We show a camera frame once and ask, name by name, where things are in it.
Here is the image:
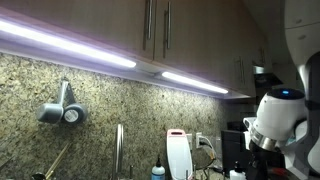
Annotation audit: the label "grey wall pot filler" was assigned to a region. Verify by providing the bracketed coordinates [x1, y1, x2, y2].
[35, 78, 89, 126]

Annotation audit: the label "long under-cabinet light strip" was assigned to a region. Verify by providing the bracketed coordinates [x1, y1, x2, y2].
[0, 18, 138, 69]

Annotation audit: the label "wooden utensil stick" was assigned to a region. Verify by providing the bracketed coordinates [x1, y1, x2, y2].
[44, 141, 73, 180]

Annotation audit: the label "chrome gooseneck faucet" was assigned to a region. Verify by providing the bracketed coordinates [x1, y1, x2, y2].
[112, 123, 135, 180]

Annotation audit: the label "white cable orange plug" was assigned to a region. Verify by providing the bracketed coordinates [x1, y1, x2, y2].
[199, 134, 218, 161]

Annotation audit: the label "wooden wall cabinets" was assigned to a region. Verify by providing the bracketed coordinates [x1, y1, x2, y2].
[0, 0, 268, 98]

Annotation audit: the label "short under-cabinet light strip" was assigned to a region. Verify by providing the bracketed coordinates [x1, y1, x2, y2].
[161, 70, 229, 95]

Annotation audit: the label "white bottle blue label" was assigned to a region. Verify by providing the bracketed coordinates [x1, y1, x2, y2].
[151, 154, 166, 180]

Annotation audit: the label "orange plastic container lid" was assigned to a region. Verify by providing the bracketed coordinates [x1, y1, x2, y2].
[269, 168, 288, 176]

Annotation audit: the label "black power cable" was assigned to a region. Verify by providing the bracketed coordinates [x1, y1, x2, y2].
[194, 156, 224, 174]

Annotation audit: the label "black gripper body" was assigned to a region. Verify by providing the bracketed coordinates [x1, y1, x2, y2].
[248, 143, 286, 180]

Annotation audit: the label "steel range hood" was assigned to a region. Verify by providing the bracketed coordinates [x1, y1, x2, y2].
[252, 64, 284, 89]

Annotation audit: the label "steel cabinet door handle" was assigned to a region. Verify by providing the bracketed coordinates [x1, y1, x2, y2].
[143, 0, 156, 51]
[163, 1, 174, 59]

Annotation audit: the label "white wall outlet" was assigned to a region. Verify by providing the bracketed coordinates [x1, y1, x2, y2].
[195, 132, 204, 149]

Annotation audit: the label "black coffee machine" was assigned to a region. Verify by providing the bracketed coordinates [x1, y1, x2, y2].
[221, 121, 254, 176]

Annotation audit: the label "white pink cutting board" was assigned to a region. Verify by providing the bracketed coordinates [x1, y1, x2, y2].
[166, 129, 194, 180]

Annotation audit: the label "metal dish rack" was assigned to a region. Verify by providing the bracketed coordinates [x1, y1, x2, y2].
[184, 164, 198, 180]

